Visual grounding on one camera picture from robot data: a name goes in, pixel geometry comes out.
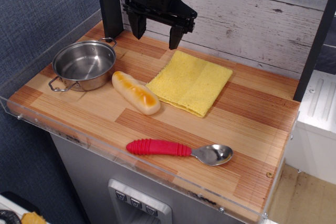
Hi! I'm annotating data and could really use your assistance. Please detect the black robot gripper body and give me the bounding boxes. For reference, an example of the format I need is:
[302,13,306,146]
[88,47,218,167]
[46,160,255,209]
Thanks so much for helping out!
[124,0,197,34]

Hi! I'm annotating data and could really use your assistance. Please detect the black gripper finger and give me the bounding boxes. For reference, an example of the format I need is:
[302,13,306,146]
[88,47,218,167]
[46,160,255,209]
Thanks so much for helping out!
[127,9,146,39]
[169,26,185,50]

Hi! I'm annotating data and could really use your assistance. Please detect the yellow cloth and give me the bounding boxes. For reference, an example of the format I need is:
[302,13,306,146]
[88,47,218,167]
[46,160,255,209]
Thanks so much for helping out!
[146,51,233,118]

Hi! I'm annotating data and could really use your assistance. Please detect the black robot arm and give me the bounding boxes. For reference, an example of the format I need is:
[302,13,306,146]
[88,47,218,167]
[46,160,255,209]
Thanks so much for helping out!
[123,0,197,50]

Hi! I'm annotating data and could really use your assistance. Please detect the stainless steel pot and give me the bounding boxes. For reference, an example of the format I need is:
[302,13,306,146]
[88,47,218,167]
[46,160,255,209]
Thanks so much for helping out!
[49,37,117,92]

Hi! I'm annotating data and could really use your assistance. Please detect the toy bread loaf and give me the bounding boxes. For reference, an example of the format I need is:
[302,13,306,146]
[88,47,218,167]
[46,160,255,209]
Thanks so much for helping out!
[112,71,161,115]

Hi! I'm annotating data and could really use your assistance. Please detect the clear acrylic table guard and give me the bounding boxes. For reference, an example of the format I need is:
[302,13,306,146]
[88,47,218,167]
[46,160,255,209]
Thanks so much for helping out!
[0,8,301,221]

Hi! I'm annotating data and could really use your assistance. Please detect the grey cabinet with button panel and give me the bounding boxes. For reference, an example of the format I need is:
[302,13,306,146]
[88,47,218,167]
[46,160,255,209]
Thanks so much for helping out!
[51,134,240,223]

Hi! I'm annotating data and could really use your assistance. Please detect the white appliance at right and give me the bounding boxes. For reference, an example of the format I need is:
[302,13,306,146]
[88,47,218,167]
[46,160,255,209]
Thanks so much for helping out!
[285,70,335,184]

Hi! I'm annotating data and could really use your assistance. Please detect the yellow black object bottom left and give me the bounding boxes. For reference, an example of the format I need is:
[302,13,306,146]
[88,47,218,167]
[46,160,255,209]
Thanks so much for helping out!
[1,210,48,224]

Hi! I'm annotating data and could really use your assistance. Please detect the black left frame post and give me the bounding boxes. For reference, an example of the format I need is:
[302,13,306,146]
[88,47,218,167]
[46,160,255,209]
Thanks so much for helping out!
[99,0,124,38]

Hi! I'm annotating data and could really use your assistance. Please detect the black frame post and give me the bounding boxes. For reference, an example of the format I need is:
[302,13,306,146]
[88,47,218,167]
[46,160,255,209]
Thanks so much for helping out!
[99,0,124,38]
[293,0,335,102]

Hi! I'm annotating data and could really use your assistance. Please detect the red handled metal spoon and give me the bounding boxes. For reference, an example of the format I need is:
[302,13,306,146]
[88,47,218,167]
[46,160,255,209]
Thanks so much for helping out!
[126,139,234,166]

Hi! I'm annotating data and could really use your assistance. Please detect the black right frame post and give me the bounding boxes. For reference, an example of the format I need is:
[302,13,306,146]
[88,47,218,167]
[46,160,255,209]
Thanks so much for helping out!
[293,0,335,102]

